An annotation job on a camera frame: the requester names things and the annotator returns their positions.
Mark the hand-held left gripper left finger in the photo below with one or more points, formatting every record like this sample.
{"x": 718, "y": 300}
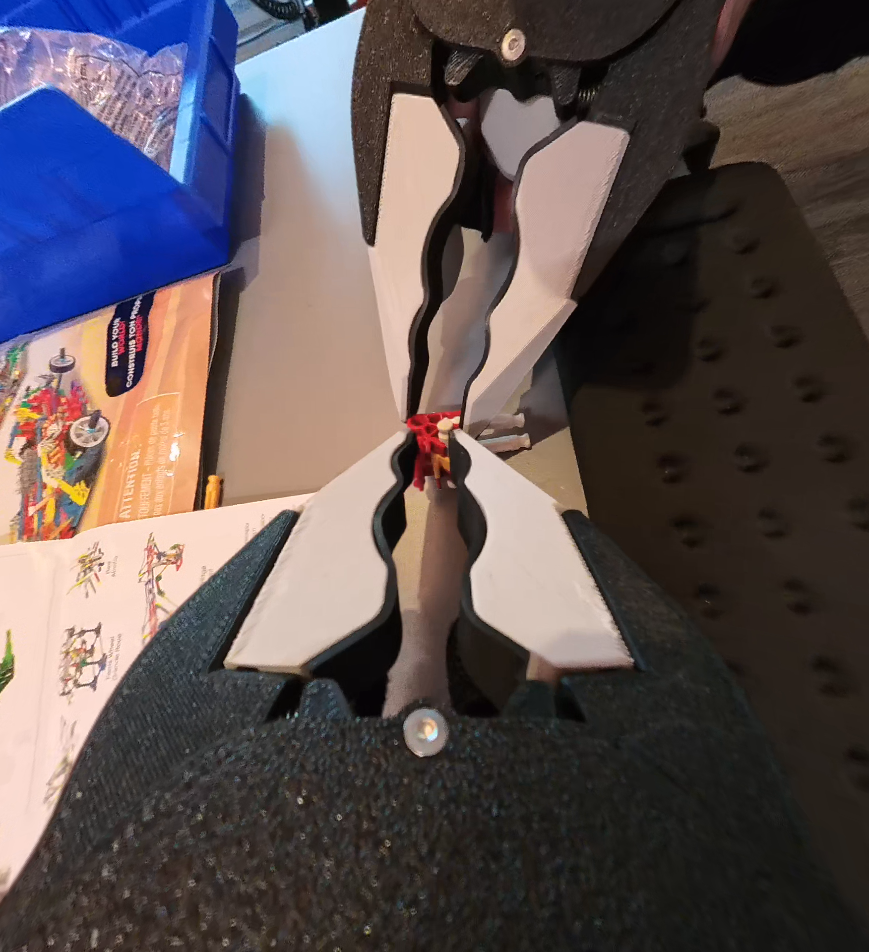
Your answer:
{"x": 315, "y": 587}

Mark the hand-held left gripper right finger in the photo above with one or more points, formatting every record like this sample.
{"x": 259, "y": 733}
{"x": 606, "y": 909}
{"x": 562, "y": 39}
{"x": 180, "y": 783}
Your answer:
{"x": 546, "y": 587}

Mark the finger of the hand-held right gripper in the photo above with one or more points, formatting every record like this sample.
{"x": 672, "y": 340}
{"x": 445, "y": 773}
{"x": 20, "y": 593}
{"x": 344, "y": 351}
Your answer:
{"x": 412, "y": 171}
{"x": 561, "y": 208}

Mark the short red plastic rod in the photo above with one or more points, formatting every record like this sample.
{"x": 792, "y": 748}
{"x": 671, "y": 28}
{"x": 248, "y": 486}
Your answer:
{"x": 419, "y": 476}

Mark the red plastic connector piece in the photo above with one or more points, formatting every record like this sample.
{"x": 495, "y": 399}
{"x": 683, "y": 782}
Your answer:
{"x": 425, "y": 431}

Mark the yellow plastic rod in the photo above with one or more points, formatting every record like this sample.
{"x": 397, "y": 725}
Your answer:
{"x": 214, "y": 491}

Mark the orange and red toy bag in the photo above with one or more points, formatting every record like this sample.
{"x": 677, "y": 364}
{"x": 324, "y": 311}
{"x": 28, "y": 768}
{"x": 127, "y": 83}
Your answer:
{"x": 159, "y": 416}

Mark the white printed instruction sheet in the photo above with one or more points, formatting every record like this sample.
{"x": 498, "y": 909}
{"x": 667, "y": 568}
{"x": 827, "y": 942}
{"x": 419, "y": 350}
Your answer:
{"x": 18, "y": 632}

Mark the clear plastic bag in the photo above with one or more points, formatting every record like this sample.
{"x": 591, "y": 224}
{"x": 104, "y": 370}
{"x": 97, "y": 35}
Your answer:
{"x": 92, "y": 82}

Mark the blue plastic bin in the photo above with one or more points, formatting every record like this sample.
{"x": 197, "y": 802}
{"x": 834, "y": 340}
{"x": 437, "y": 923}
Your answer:
{"x": 70, "y": 238}

